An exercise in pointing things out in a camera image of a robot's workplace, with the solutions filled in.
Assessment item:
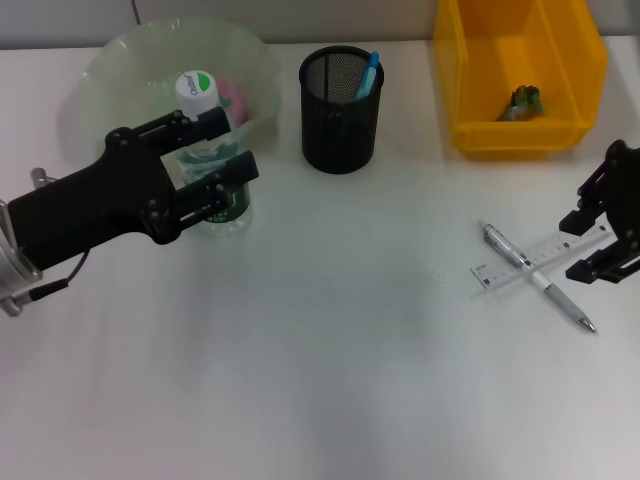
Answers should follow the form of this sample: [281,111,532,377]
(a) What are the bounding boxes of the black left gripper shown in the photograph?
[7,105,261,272]

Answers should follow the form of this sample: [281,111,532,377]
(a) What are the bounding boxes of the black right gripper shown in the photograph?
[558,139,640,285]

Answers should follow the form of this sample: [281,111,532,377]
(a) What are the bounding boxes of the silver mechanical pen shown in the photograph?
[478,218,599,335]

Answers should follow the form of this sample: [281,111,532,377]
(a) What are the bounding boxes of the clear green-label water bottle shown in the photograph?
[174,69,254,239]

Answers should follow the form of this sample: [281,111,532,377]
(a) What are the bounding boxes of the clear plastic ruler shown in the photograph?
[468,224,614,297]

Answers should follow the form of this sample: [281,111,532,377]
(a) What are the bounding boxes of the green plastic wrapper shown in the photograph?
[494,83,549,123]

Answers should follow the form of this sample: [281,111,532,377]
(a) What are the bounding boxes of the blue and teal scissors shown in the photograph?
[354,49,382,101]

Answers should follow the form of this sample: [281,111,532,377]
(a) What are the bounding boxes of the black mesh pen cup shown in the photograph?
[298,44,385,175]

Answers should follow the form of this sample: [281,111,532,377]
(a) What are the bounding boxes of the pale green glass fruit bowl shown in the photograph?
[58,17,282,166]

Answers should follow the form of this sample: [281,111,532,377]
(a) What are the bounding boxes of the yellow plastic storage bin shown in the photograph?
[432,0,609,162]

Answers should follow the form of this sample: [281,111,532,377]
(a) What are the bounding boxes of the left wrist cable with connector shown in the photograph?
[9,168,92,306]

